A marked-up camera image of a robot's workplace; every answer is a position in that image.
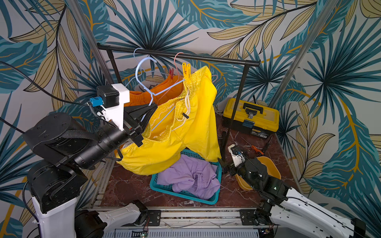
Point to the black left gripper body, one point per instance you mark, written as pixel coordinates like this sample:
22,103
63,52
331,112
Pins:
134,128

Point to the white wire hanger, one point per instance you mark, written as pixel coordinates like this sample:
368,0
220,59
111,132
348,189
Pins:
153,77

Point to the purple shorts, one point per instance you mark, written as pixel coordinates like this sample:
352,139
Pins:
192,175

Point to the yellow shorts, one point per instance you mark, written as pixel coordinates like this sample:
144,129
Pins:
183,121

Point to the yellow clothespin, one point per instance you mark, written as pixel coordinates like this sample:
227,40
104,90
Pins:
186,71

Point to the pink wire hanger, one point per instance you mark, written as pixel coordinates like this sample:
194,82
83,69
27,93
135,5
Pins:
175,62

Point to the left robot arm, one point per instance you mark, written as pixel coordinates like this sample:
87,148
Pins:
66,150

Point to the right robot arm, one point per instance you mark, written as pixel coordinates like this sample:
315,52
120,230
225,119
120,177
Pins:
282,205

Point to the orange shorts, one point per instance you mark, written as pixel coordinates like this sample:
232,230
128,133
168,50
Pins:
163,94

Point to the red clothespin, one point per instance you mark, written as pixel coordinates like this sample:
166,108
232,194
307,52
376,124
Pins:
171,74

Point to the yellow black plastic toolbox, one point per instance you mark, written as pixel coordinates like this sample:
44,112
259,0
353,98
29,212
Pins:
251,118

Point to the teal plastic basket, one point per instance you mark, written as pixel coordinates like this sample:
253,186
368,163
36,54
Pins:
186,195

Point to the black clothes rack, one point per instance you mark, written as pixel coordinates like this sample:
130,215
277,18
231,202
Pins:
247,64

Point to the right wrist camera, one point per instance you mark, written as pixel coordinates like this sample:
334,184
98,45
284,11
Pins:
237,154

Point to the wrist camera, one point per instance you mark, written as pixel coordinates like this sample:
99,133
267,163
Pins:
237,154
112,99

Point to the orange handled screwdriver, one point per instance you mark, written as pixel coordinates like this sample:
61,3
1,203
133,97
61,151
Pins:
256,149

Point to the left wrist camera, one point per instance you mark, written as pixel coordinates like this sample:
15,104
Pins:
112,99

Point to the black handled screwdriver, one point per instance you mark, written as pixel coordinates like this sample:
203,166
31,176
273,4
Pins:
267,144

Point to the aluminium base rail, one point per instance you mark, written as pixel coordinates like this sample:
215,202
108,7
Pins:
199,222

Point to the blue wire hanger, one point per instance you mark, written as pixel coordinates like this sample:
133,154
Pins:
138,68

